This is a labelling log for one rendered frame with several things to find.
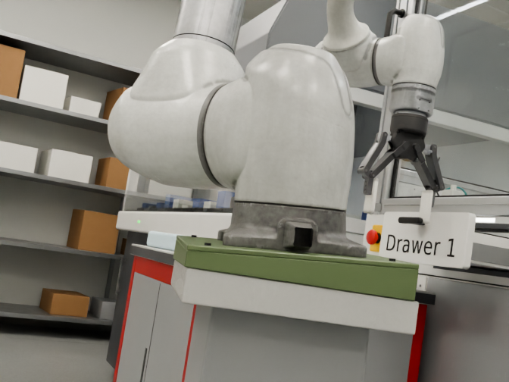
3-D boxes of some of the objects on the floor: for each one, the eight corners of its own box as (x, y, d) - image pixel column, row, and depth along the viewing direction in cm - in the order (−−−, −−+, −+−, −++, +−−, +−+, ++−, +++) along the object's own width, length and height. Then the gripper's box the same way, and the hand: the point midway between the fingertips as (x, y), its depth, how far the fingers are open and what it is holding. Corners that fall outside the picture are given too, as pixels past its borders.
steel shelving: (-302, 312, 370) (-224, -37, 388) (-284, 300, 413) (-214, -14, 431) (263, 353, 544) (300, 111, 562) (235, 342, 587) (270, 117, 605)
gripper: (370, 99, 132) (354, 208, 130) (469, 126, 141) (457, 228, 139) (349, 104, 139) (334, 208, 137) (446, 130, 148) (433, 227, 146)
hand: (397, 213), depth 138 cm, fingers open, 13 cm apart
